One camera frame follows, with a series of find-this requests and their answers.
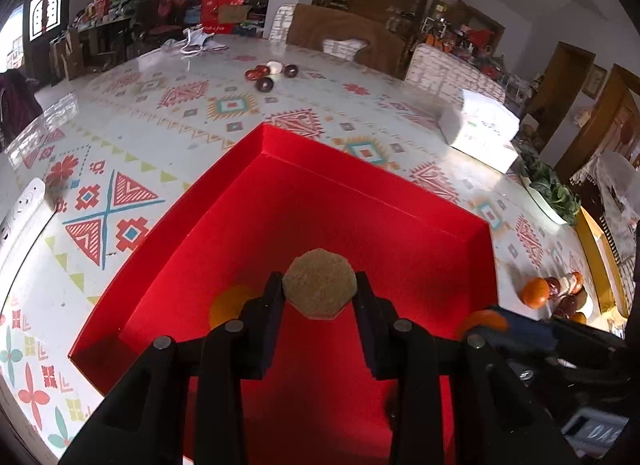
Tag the white power strip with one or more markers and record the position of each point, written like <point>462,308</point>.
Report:
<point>20,225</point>

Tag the small white round fruit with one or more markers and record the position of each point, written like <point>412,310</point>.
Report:
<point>274,66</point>

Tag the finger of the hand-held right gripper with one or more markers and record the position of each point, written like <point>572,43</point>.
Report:
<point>530,332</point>

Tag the brown paper bag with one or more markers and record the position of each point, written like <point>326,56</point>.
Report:
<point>65,57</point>

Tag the white cloth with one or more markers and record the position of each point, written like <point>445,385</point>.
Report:
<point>195,42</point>

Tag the dark plaid coat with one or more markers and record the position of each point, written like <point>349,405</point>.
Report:
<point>15,105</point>

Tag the red gift box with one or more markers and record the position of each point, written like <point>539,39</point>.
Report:
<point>220,10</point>

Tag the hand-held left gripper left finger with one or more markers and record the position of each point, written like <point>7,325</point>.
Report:
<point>270,317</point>

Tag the white brick patterned chair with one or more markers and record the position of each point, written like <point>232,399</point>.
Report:
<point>450,70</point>

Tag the white tissue pack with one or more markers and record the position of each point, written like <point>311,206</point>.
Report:
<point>477,127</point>

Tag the orange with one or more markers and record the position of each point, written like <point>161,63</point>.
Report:
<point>482,321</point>
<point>579,318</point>
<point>535,291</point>
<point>225,306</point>

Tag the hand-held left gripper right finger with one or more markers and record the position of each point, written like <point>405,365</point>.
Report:
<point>366,327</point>

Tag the brown wooden door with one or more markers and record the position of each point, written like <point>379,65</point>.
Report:
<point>565,90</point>

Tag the red cardboard box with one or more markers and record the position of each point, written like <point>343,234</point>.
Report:
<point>350,205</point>

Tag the narrow white patterned chair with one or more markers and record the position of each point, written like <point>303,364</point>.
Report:
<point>280,20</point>

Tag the chair with white cover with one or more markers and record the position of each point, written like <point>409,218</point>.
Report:
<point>617,170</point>

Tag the white oval plate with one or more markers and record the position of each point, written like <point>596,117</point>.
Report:
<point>541,206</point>

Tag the green leafy vegetables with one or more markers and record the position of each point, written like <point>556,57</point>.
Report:
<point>550,185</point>

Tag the dark door with arched window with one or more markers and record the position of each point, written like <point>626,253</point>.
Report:
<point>45,12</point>

